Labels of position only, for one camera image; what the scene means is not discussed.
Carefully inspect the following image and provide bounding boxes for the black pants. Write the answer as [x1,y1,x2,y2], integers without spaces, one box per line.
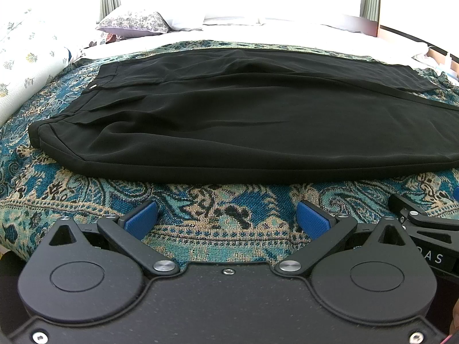
[29,48,458,184]

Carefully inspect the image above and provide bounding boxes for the teal paisley bedspread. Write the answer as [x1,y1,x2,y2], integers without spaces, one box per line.
[1,59,458,264]

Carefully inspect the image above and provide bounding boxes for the white bed sheet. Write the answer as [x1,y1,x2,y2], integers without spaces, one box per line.
[79,16,429,68]

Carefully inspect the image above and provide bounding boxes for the floral white duvet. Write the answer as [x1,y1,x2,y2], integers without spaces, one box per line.
[1,9,72,124]

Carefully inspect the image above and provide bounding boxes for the floral purple pillow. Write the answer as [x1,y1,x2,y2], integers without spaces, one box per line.
[97,5,171,38]

